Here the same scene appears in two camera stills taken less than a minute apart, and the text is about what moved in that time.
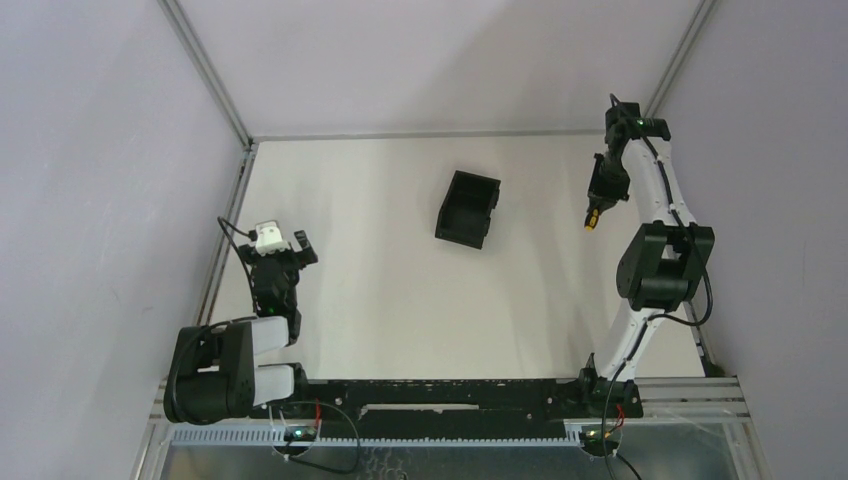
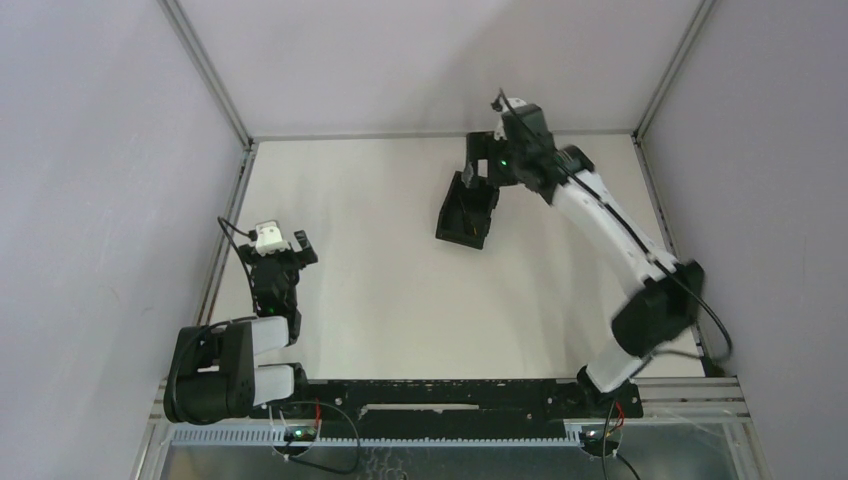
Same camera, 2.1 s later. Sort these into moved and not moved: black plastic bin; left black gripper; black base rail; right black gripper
Moved: right black gripper
Not moved: left black gripper; black plastic bin; black base rail
